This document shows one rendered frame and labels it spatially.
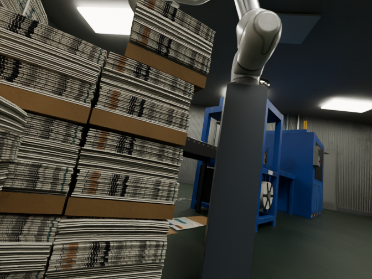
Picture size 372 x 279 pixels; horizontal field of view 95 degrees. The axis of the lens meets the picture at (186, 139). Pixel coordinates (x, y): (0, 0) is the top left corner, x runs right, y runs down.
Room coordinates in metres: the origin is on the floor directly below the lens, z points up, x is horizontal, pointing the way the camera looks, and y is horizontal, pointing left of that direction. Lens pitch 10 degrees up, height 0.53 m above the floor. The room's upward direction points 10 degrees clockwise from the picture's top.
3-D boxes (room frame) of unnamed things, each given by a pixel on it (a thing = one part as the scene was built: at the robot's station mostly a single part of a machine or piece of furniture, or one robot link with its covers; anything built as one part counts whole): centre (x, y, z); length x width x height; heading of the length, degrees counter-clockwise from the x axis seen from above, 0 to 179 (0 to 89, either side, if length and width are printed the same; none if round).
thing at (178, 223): (1.83, -0.09, 0.00); 0.37 x 0.28 x 0.01; 134
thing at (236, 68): (0.88, -0.27, 1.17); 0.18 x 0.16 x 0.22; 174
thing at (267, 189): (2.51, -0.80, 0.38); 0.94 x 0.69 x 0.63; 44
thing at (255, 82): (0.91, -0.28, 1.03); 0.22 x 0.18 x 0.06; 172
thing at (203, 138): (2.62, -0.28, 0.77); 0.09 x 0.09 x 1.55; 44
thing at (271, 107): (2.51, -0.80, 1.50); 0.94 x 0.68 x 0.10; 44
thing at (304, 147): (4.36, -2.80, 1.03); 1.50 x 1.29 x 2.07; 134
